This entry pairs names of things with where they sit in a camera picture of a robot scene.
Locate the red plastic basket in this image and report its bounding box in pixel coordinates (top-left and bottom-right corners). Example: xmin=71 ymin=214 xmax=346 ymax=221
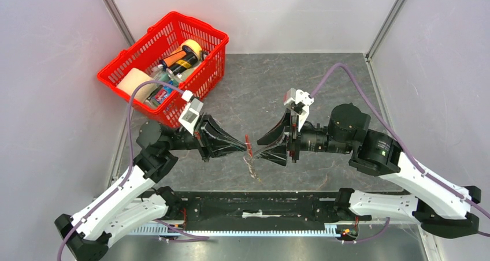
xmin=97 ymin=12 xmax=229 ymax=128

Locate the metal key holder red handle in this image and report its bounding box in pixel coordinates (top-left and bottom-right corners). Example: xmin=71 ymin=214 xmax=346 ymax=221
xmin=243 ymin=135 xmax=262 ymax=182

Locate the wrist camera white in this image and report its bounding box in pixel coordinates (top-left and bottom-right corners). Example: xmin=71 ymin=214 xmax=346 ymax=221
xmin=179 ymin=90 xmax=203 ymax=135
xmin=284 ymin=88 xmax=314 ymax=131

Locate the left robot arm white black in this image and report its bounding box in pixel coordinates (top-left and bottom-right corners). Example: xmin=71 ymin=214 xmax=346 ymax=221
xmin=54 ymin=114 xmax=247 ymax=260

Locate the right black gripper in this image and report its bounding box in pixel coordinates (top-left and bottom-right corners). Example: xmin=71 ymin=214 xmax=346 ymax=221
xmin=254 ymin=106 xmax=354 ymax=167

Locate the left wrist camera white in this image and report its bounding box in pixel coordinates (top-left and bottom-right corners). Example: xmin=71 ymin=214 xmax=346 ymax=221
xmin=179 ymin=90 xmax=203 ymax=135

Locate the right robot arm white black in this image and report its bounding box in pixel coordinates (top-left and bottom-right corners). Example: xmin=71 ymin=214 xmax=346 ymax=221
xmin=255 ymin=103 xmax=481 ymax=238

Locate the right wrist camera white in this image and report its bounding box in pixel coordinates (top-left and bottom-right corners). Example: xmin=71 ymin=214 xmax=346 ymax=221
xmin=284 ymin=88 xmax=314 ymax=131

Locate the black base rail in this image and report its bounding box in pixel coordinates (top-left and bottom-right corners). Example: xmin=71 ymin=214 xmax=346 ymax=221
xmin=163 ymin=191 xmax=373 ymax=232

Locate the masking tape roll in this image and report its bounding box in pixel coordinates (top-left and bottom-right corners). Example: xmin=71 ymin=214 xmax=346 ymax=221
xmin=180 ymin=39 xmax=203 ymax=61

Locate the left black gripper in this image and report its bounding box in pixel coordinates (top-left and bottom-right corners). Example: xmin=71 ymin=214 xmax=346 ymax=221
xmin=165 ymin=112 xmax=247 ymax=162

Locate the orange black bottle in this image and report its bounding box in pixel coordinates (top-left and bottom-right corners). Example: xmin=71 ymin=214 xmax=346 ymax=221
xmin=159 ymin=50 xmax=201 ymax=76

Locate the beige paper roll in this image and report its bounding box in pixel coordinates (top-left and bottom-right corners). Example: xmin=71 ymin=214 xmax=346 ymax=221
xmin=116 ymin=68 xmax=158 ymax=102

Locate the blue red packet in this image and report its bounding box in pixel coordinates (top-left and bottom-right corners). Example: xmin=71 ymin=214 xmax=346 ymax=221
xmin=150 ymin=85 xmax=173 ymax=106

